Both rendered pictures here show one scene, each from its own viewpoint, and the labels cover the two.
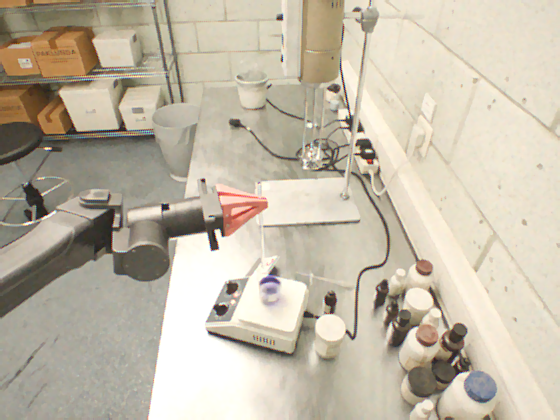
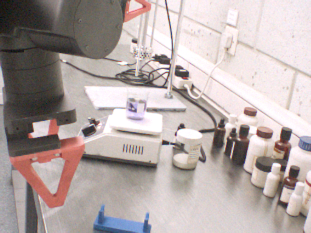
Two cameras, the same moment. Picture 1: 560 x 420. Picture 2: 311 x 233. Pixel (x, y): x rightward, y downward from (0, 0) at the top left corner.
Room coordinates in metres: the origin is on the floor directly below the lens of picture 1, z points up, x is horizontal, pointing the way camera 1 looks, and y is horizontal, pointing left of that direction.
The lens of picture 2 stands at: (-0.55, 0.28, 1.21)
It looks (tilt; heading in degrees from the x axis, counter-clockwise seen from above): 20 degrees down; 343
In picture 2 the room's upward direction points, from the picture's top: 8 degrees clockwise
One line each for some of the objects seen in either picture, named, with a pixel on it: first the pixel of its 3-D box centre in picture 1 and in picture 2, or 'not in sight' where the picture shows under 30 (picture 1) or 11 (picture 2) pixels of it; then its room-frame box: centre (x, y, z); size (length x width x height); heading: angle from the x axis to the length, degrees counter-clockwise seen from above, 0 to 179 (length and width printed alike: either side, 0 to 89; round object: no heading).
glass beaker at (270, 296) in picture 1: (269, 286); (135, 103); (0.44, 0.02, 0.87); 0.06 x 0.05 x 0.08; 40
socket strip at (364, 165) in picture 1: (356, 137); (166, 69); (1.17, -0.28, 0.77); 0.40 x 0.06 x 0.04; 5
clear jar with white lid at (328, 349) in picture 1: (328, 337); (187, 149); (0.37, -0.10, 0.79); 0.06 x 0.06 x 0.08
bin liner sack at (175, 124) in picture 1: (184, 144); not in sight; (2.02, 0.62, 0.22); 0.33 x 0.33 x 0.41
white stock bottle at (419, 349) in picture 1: (420, 347); (260, 150); (0.34, -0.27, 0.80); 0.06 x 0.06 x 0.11
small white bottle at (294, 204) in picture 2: not in sight; (296, 198); (0.14, -0.27, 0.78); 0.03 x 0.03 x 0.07
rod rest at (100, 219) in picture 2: not in sight; (123, 220); (0.11, 0.10, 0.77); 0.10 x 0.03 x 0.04; 69
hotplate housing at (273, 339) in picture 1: (261, 310); (123, 136); (0.43, 0.04, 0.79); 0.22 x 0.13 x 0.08; 74
